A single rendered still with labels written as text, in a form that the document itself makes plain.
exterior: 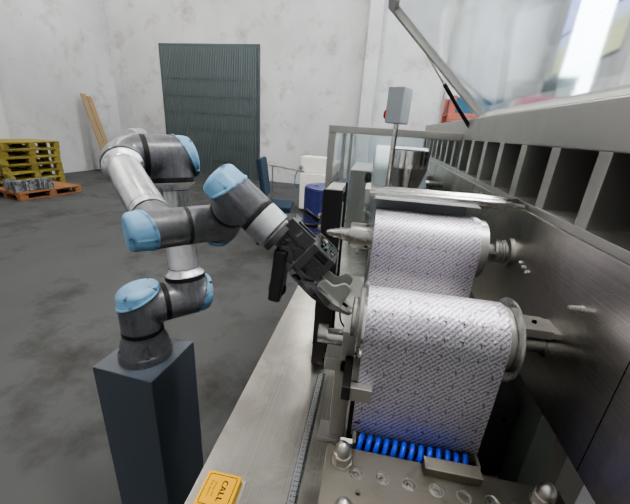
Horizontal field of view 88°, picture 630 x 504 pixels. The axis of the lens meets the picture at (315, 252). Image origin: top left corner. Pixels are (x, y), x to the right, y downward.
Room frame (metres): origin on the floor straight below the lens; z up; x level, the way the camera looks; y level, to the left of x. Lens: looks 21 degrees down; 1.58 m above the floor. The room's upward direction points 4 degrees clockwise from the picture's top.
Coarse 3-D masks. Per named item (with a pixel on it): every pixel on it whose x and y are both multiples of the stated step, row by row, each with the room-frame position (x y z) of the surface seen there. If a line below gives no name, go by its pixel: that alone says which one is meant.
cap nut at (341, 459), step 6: (342, 444) 0.42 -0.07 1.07; (348, 444) 0.42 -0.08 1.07; (336, 450) 0.42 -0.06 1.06; (342, 450) 0.41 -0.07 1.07; (348, 450) 0.41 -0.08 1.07; (336, 456) 0.41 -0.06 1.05; (342, 456) 0.41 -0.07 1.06; (348, 456) 0.41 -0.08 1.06; (336, 462) 0.41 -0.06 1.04; (342, 462) 0.41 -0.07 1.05; (348, 462) 0.41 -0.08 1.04; (336, 468) 0.40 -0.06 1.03; (342, 468) 0.40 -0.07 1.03; (348, 468) 0.41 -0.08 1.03
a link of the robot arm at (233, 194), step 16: (224, 176) 0.58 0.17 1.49; (240, 176) 0.60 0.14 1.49; (208, 192) 0.58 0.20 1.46; (224, 192) 0.57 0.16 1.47; (240, 192) 0.58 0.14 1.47; (256, 192) 0.59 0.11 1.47; (224, 208) 0.58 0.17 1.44; (240, 208) 0.57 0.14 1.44; (256, 208) 0.57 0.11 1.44; (240, 224) 0.58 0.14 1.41
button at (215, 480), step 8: (216, 472) 0.46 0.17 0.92; (208, 480) 0.44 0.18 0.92; (216, 480) 0.44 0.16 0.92; (224, 480) 0.44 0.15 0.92; (232, 480) 0.45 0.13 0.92; (240, 480) 0.45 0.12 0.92; (208, 488) 0.43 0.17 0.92; (216, 488) 0.43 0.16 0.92; (224, 488) 0.43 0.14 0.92; (232, 488) 0.43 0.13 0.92; (240, 488) 0.44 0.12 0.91; (200, 496) 0.41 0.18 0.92; (208, 496) 0.41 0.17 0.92; (216, 496) 0.41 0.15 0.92; (224, 496) 0.41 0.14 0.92; (232, 496) 0.42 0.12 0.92
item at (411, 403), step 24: (360, 360) 0.49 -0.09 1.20; (384, 384) 0.48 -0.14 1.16; (408, 384) 0.47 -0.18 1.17; (432, 384) 0.46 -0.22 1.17; (456, 384) 0.46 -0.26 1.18; (480, 384) 0.45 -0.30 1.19; (360, 408) 0.48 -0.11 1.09; (384, 408) 0.48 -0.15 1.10; (408, 408) 0.47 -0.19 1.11; (432, 408) 0.46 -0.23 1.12; (456, 408) 0.46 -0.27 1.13; (480, 408) 0.45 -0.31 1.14; (360, 432) 0.48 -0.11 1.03; (384, 432) 0.47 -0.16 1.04; (408, 432) 0.47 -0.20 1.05; (432, 432) 0.46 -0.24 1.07; (456, 432) 0.46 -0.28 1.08; (480, 432) 0.45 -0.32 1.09
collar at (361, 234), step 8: (352, 224) 0.79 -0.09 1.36; (360, 224) 0.79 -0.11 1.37; (368, 224) 0.79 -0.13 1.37; (352, 232) 0.77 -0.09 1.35; (360, 232) 0.77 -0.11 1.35; (368, 232) 0.77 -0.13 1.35; (352, 240) 0.77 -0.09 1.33; (360, 240) 0.77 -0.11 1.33; (368, 240) 0.76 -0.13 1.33; (368, 248) 0.77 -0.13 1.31
